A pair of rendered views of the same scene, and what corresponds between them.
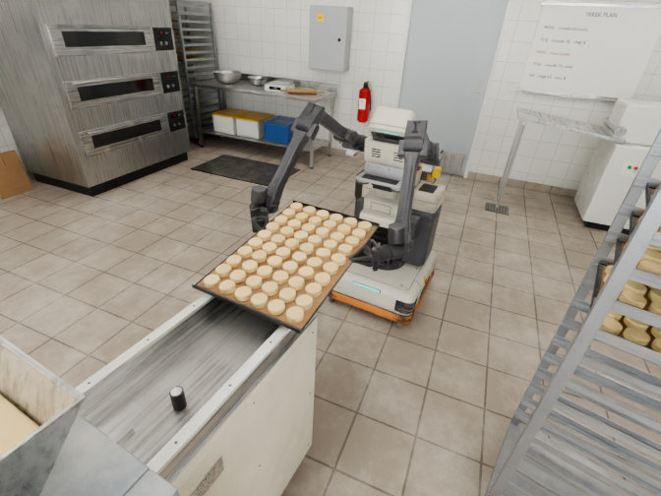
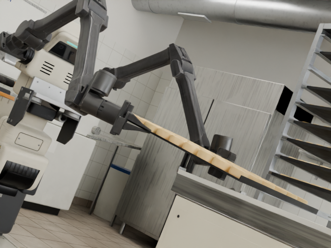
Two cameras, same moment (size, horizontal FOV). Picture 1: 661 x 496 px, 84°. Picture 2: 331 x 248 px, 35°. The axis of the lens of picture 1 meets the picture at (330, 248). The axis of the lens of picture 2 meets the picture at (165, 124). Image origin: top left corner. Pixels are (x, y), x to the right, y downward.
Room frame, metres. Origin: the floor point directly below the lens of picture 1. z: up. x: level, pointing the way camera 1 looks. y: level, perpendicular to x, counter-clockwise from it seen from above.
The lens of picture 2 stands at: (0.69, 1.61, 0.90)
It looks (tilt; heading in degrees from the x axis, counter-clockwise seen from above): 4 degrees up; 290
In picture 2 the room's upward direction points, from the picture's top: 22 degrees clockwise
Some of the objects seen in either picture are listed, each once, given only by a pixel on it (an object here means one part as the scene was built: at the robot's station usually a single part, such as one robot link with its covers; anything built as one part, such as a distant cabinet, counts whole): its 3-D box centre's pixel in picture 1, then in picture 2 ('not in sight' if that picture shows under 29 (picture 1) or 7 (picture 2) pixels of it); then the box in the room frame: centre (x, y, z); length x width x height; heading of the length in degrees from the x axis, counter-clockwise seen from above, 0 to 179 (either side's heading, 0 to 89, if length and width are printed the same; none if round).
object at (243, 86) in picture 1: (264, 117); not in sight; (5.34, 1.05, 0.49); 1.90 x 0.72 x 0.98; 69
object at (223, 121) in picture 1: (232, 121); not in sight; (5.54, 1.56, 0.36); 0.46 x 0.38 x 0.26; 157
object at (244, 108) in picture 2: not in sight; (210, 170); (2.06, -3.96, 1.03); 1.40 x 0.91 x 2.05; 159
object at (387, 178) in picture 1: (381, 185); (47, 110); (1.89, -0.26, 0.93); 0.28 x 0.16 x 0.22; 65
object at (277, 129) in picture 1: (282, 129); not in sight; (5.23, 0.77, 0.36); 0.46 x 0.38 x 0.26; 161
